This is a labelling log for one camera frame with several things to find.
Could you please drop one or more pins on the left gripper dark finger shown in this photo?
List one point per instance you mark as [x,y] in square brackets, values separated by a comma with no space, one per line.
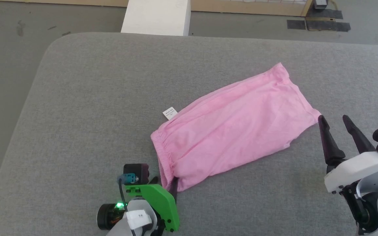
[154,181]
[174,188]

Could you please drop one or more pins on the black floor tape under foot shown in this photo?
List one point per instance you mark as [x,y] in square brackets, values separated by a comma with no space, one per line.
[326,13]

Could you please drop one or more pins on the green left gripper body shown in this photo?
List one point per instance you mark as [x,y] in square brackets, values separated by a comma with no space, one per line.
[162,203]

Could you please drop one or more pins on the lemon print partition screen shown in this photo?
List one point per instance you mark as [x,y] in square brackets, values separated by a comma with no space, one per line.
[225,7]

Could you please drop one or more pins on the grey metal screen foot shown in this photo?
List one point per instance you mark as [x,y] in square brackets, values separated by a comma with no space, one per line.
[320,3]

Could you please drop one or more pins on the pink cloth shorts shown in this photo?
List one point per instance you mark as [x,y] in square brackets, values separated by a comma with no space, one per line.
[235,131]

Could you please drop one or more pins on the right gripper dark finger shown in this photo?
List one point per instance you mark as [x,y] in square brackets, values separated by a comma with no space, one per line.
[331,147]
[361,141]

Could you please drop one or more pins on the white box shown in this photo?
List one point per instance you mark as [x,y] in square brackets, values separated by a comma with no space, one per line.
[156,16]

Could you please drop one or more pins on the small black floor tape patch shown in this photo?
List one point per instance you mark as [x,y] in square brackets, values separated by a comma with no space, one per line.
[296,24]

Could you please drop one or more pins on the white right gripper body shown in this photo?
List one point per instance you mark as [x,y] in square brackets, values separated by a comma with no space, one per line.
[356,167]

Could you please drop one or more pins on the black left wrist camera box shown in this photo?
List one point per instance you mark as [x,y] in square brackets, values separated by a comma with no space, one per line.
[139,172]

